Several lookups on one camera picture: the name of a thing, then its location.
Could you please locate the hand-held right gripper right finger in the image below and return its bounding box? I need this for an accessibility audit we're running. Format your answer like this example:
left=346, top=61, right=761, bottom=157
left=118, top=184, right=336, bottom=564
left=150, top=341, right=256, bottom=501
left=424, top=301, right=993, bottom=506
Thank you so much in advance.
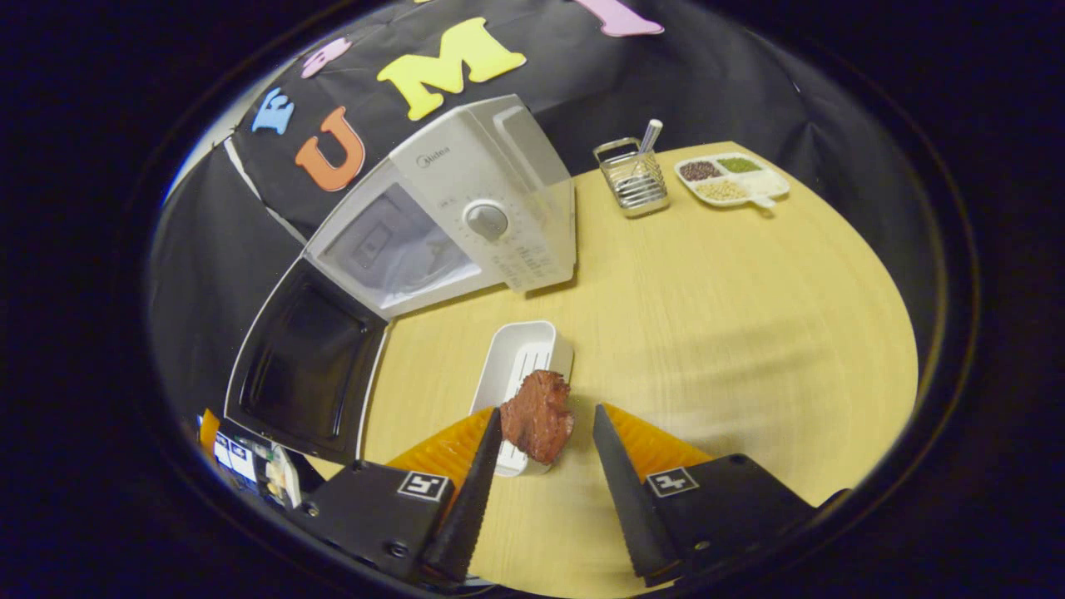
left=592, top=403, right=850, bottom=588

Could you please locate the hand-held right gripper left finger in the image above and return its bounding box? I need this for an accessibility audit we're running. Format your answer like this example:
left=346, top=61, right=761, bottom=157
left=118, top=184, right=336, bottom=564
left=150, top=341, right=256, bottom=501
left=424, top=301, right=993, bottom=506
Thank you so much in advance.
left=287, top=405, right=505, bottom=587

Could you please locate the brown meat piece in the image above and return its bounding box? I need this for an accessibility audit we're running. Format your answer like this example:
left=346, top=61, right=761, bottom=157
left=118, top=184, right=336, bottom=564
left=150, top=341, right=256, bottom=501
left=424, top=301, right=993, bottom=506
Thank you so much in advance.
left=498, top=369, right=576, bottom=465

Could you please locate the white microwave oven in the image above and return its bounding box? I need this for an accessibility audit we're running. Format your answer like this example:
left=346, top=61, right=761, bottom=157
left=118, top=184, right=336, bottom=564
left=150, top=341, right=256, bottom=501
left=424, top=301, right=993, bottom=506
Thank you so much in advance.
left=225, top=94, right=577, bottom=465

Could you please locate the white rectangular tray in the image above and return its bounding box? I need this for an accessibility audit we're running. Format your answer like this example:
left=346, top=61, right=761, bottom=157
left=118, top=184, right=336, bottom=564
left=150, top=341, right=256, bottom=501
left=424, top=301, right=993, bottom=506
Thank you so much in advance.
left=470, top=320, right=575, bottom=478

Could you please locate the white divided bean plate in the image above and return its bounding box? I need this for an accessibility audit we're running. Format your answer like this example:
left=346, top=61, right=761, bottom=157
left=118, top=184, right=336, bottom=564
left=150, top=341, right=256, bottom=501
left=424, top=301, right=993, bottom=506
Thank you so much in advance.
left=674, top=152, right=791, bottom=210

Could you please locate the black backdrop cloth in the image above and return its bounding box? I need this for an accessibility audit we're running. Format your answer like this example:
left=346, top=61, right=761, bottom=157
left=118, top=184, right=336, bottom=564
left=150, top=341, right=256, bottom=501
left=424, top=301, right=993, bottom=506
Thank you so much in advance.
left=148, top=0, right=949, bottom=433

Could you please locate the metal wire utensil holder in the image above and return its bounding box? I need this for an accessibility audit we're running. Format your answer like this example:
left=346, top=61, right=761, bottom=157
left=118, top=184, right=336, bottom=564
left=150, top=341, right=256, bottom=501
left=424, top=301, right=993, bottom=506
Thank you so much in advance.
left=592, top=137, right=671, bottom=219

